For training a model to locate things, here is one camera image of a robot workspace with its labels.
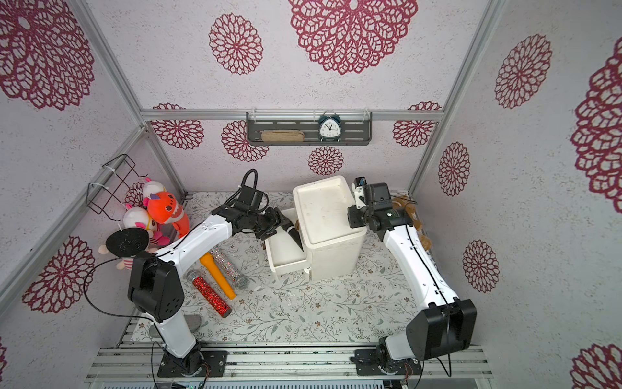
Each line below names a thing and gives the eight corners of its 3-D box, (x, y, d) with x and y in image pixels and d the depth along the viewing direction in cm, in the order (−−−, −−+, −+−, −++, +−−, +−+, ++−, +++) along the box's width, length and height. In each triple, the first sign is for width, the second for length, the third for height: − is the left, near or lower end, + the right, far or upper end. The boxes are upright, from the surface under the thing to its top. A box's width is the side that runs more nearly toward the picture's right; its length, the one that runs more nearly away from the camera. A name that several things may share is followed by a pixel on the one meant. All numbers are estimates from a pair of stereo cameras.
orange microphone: (229, 301, 88) (228, 299, 86) (200, 261, 98) (198, 258, 96) (240, 293, 90) (238, 290, 88) (210, 254, 100) (208, 251, 98)
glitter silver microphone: (210, 259, 100) (206, 253, 96) (220, 251, 102) (217, 246, 98) (240, 293, 90) (237, 288, 87) (250, 284, 93) (248, 279, 89)
